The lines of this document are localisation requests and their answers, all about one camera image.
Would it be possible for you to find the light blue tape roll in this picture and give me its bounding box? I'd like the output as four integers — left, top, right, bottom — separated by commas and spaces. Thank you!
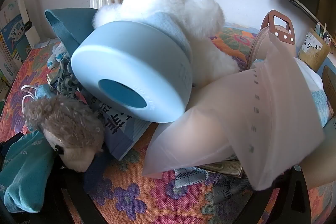
71, 21, 192, 123

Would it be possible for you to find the white fluffy plush toy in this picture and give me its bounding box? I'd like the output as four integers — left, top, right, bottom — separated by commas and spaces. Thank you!
93, 0, 239, 88

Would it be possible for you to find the brown curly plush toy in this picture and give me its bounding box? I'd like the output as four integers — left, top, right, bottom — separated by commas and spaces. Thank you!
22, 94, 105, 172

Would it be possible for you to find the blue plaid bow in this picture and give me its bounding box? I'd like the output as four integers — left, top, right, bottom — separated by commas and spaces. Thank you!
174, 167, 251, 203

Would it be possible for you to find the teal drawstring pouch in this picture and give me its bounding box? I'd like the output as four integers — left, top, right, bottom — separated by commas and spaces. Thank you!
1, 131, 53, 213

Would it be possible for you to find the dark teal cloth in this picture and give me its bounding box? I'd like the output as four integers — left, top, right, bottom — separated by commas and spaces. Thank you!
45, 8, 98, 57

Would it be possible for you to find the blue printed plastic package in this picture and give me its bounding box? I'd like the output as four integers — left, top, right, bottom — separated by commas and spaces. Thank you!
83, 92, 151, 161

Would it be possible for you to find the floral orange tablecloth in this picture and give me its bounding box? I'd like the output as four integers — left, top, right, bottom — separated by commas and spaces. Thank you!
1, 26, 335, 223

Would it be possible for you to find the cork pen holder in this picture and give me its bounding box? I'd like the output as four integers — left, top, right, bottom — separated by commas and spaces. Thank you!
298, 22, 333, 72

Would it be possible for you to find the blue tissue pack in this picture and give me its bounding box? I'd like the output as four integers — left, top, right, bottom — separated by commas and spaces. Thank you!
294, 57, 334, 127

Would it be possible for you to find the stack of children's books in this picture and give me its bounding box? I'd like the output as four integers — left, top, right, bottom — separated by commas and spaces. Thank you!
0, 0, 33, 93

